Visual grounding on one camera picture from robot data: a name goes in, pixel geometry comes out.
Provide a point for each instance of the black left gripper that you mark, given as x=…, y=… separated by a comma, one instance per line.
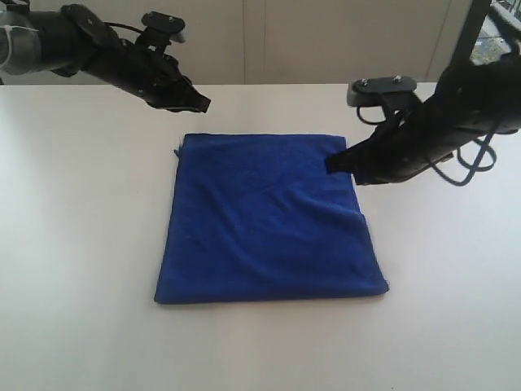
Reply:
x=153, y=78

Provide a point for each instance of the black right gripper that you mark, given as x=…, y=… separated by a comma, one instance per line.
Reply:
x=402, y=146

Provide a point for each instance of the blue towel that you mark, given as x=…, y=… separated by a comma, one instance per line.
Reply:
x=256, y=217

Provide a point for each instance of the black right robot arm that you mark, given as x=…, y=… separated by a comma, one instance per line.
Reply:
x=470, y=104

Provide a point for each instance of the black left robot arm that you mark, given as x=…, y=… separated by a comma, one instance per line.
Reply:
x=73, y=39

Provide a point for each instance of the beige wall panel partition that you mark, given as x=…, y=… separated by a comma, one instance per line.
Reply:
x=270, y=42

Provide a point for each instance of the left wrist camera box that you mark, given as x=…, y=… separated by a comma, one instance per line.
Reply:
x=160, y=31

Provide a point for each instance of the black window frame post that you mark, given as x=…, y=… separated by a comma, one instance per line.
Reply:
x=470, y=30

